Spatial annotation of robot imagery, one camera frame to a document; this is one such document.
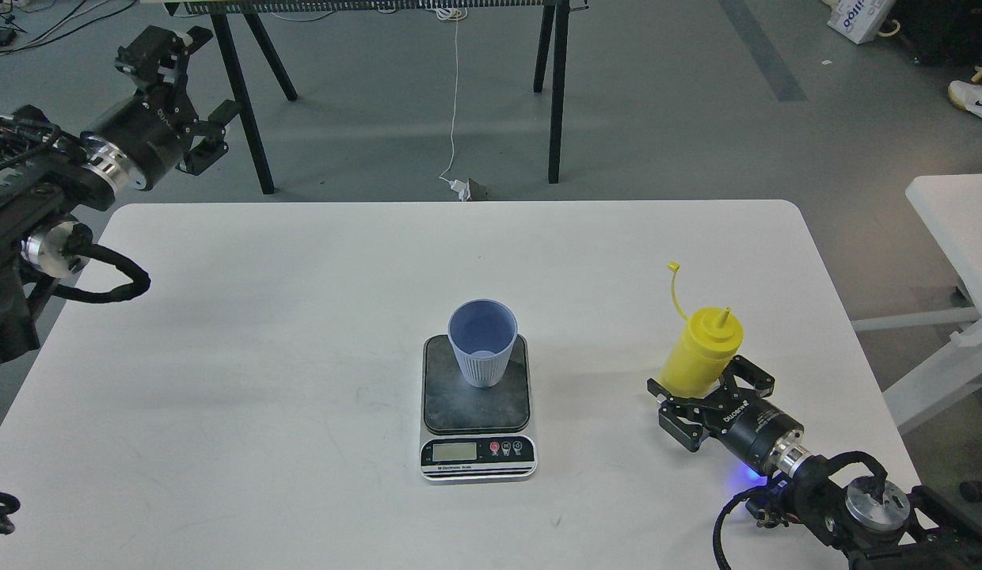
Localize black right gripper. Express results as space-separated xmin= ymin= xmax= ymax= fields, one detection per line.
xmin=647 ymin=355 xmax=805 ymax=477

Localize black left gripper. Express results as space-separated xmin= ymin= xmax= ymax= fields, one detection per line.
xmin=81 ymin=25 xmax=241 ymax=192

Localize yellow squeeze bottle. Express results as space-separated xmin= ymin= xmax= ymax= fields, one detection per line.
xmin=658 ymin=262 xmax=744 ymax=398

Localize blue ribbed plastic cup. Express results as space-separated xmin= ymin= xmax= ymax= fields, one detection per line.
xmin=447 ymin=299 xmax=519 ymax=389

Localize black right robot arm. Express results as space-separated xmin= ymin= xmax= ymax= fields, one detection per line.
xmin=646 ymin=355 xmax=982 ymax=569

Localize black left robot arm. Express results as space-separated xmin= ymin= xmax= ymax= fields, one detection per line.
xmin=0 ymin=26 xmax=240 ymax=365

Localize silver digital kitchen scale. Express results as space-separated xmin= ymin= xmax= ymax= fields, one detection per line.
xmin=419 ymin=335 xmax=539 ymax=484

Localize white power adapter on floor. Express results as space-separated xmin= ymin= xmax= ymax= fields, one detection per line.
xmin=450 ymin=178 xmax=490 ymax=202

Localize black trestle table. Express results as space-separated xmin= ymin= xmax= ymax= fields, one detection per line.
xmin=166 ymin=1 xmax=590 ymax=197

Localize white sneaker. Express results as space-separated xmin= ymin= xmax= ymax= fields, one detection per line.
xmin=946 ymin=81 xmax=982 ymax=120

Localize white cardboard box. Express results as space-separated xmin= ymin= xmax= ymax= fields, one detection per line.
xmin=823 ymin=1 xmax=901 ymax=44

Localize black cables on floor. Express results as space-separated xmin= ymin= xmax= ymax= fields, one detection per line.
xmin=0 ymin=0 xmax=135 ymax=55

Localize white hanging cable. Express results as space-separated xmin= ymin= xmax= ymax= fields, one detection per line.
xmin=436 ymin=6 xmax=470 ymax=191

